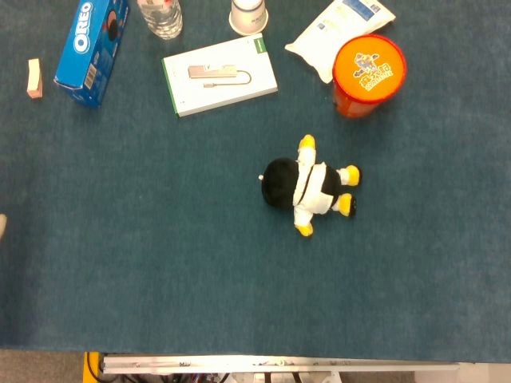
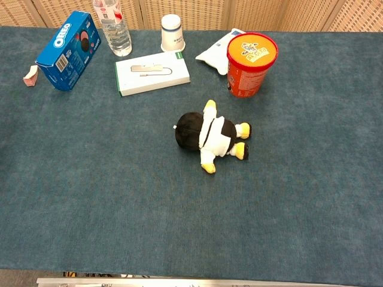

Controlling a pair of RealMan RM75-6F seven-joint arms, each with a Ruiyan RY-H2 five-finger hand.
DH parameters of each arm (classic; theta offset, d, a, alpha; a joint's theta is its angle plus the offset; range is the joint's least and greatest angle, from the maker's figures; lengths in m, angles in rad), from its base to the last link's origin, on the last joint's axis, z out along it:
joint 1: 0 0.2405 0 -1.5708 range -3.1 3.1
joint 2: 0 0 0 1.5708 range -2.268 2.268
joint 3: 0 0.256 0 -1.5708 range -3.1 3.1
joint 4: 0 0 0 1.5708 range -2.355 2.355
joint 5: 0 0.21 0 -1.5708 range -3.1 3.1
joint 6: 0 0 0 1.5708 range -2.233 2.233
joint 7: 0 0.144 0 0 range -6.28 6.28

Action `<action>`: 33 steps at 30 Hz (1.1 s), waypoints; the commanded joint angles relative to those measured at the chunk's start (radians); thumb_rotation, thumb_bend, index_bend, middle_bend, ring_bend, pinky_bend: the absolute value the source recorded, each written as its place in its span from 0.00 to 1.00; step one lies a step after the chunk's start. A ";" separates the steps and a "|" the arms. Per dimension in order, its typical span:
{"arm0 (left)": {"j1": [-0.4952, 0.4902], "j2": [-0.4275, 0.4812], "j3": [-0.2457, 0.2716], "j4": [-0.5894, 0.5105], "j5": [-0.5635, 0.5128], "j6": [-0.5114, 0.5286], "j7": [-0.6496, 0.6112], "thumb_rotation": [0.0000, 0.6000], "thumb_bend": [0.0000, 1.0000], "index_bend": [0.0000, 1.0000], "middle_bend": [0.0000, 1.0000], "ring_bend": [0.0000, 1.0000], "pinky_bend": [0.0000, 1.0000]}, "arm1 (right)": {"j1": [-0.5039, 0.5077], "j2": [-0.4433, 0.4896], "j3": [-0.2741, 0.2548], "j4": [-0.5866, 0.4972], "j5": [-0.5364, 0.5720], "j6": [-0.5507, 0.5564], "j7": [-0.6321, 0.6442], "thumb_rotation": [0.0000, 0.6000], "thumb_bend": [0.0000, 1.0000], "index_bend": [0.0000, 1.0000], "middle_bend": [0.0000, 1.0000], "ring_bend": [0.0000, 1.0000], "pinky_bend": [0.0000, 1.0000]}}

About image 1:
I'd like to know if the black and white plush penguin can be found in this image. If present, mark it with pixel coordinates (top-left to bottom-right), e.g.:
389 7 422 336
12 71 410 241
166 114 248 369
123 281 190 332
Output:
258 134 362 239

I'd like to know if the white USB hub box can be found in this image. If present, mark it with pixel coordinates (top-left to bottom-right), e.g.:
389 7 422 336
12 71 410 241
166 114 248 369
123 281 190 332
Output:
161 33 279 118

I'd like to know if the orange round canister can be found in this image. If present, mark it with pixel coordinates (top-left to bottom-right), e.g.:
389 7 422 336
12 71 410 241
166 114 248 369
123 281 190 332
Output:
331 34 408 120

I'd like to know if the white paper cup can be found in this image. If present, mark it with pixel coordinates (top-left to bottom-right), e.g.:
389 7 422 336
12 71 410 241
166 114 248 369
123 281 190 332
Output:
228 0 270 37

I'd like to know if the white snack pouch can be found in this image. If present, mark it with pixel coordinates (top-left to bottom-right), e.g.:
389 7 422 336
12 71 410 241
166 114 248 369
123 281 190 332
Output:
284 0 397 85

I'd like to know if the clear plastic water bottle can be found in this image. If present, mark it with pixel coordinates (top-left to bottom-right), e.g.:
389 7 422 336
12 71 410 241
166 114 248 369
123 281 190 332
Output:
137 0 184 41

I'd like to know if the blue Oreo cookie box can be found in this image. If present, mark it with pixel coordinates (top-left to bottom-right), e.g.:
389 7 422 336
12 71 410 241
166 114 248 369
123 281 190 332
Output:
53 0 131 109

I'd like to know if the pink eraser block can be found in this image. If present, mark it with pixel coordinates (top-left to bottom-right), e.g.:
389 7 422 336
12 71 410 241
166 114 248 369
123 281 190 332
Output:
26 58 44 99

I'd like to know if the aluminium frame rail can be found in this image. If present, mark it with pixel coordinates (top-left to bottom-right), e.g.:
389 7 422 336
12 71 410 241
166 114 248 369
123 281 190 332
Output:
99 354 461 375

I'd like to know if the yellow frame bracket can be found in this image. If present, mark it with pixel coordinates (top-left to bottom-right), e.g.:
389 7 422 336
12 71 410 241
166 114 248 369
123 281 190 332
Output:
82 351 105 383

